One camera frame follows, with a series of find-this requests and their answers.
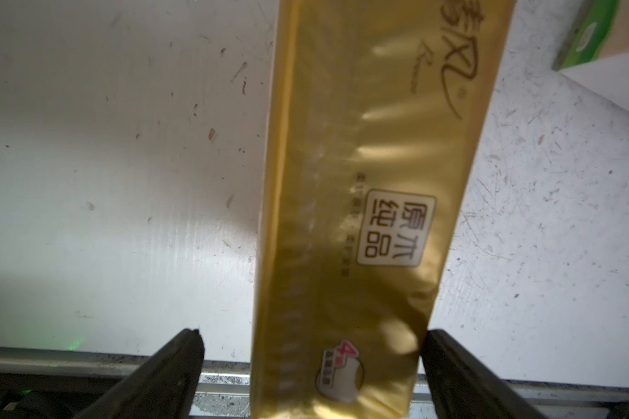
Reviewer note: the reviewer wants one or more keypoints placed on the gold tissue pack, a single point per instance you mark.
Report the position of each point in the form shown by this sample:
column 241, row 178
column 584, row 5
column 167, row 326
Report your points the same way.
column 377, row 109

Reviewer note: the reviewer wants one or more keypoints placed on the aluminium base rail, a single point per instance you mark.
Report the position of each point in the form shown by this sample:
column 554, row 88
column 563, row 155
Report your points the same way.
column 223, row 387

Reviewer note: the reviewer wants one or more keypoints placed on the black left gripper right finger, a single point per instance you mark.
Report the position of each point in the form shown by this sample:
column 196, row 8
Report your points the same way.
column 462, row 387

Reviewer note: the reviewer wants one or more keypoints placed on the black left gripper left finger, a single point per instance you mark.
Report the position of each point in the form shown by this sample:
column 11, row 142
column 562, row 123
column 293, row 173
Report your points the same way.
column 163, row 387

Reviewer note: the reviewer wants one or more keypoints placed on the white tissue pack left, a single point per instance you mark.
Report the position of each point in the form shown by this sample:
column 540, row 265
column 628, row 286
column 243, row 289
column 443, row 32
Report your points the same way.
column 595, row 54

